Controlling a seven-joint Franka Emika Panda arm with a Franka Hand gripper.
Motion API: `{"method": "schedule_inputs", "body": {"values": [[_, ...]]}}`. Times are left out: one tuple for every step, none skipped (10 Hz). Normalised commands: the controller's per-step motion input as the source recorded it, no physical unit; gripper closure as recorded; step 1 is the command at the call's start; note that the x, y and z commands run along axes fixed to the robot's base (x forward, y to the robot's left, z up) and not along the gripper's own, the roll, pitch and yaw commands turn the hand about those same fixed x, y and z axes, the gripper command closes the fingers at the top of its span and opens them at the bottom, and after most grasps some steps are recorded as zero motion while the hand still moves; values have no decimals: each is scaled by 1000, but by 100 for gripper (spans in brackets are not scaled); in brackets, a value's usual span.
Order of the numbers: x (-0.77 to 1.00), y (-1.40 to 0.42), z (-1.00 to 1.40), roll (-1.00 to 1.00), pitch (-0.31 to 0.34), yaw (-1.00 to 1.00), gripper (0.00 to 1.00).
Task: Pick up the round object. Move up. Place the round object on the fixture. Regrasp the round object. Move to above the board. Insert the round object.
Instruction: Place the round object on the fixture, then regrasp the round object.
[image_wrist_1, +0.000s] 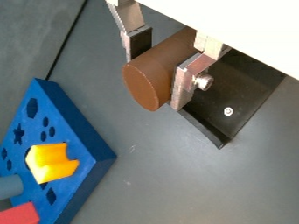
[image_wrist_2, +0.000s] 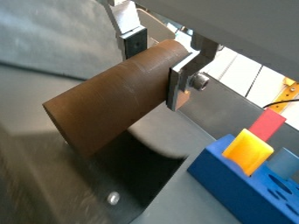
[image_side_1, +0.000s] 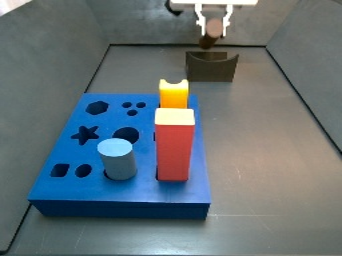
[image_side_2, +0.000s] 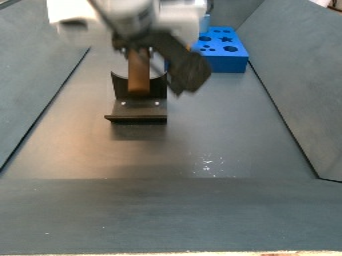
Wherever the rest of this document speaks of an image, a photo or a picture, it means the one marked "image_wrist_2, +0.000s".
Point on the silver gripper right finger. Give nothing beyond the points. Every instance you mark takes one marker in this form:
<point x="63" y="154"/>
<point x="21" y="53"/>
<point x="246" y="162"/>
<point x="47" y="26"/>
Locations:
<point x="184" y="74"/>

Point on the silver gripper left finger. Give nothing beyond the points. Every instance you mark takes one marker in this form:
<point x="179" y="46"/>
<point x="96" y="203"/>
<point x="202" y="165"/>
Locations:
<point x="131" y="34"/>

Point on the brown wooden cylinder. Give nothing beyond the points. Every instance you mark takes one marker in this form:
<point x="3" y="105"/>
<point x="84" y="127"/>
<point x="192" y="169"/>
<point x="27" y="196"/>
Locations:
<point x="96" y="110"/>

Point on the red rectangular block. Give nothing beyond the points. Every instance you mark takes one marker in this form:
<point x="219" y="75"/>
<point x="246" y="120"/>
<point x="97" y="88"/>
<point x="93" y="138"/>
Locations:
<point x="267" y="124"/>

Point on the yellow notched block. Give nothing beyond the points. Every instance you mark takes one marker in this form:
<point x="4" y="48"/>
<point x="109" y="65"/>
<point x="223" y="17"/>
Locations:
<point x="248" y="151"/>

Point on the light blue cylinder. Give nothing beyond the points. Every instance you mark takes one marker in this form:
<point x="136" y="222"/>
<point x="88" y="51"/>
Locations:
<point x="283" y="163"/>

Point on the dark grey curved cradle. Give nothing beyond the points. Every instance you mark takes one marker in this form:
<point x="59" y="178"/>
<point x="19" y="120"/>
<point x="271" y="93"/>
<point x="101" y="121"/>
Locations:
<point x="113" y="184"/>

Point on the blue foam shape-sorter block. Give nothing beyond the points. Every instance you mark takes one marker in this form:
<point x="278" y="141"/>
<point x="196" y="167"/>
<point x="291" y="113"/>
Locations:
<point x="262" y="199"/>

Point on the yellow metal frame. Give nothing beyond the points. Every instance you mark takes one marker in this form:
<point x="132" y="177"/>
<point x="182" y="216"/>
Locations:
<point x="287" y="94"/>

